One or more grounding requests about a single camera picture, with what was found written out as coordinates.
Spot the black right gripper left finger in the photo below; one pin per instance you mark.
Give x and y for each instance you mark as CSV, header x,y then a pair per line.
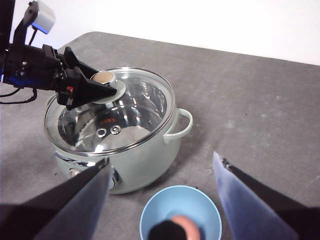
x,y
62,205

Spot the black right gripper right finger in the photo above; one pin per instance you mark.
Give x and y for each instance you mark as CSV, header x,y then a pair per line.
x,y
255,207

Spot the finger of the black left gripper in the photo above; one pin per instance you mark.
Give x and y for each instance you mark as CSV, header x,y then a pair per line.
x,y
90,95
77,63

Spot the glass lid with green knob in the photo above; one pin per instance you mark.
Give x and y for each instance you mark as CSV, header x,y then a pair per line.
x,y
140,100

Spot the brown egg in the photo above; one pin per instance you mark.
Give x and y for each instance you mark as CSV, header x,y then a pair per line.
x,y
188,227

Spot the pale green electric steamer pot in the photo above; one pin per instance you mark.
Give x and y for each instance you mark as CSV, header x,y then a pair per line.
x,y
150,160

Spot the blue ribbed bowl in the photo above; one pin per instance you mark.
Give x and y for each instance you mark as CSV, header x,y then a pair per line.
x,y
180,200

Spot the pale grey left wrist camera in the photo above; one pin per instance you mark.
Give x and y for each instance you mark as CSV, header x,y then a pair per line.
x,y
45,16

